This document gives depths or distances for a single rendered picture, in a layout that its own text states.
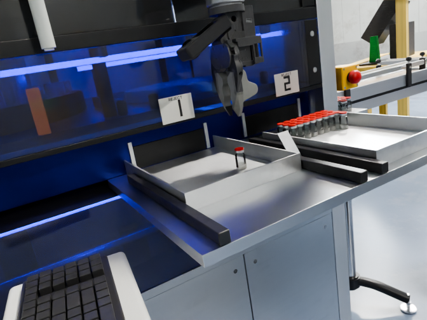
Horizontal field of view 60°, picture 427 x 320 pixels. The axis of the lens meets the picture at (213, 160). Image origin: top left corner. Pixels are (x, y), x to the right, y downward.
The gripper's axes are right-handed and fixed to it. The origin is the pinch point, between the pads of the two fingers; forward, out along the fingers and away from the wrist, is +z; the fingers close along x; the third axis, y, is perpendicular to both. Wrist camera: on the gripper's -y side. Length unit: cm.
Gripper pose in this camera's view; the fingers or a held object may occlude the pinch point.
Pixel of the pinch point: (230, 110)
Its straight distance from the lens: 77.3
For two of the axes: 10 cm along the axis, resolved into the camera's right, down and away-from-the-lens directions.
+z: 1.5, 9.5, 2.7
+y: 8.5, -2.7, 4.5
